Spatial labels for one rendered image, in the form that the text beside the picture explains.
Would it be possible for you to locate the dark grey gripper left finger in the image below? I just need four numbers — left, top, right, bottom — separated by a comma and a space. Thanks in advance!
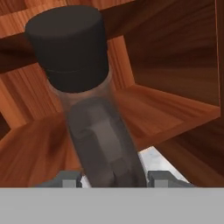
36, 170, 85, 188

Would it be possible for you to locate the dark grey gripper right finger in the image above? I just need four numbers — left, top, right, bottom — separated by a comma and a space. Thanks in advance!
147, 170, 196, 188

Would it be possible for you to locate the clear shaker with black cap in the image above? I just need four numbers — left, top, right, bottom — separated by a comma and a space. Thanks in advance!
24, 4, 148, 188

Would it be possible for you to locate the wooden cabinet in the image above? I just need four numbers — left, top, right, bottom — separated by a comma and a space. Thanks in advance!
0, 0, 224, 188

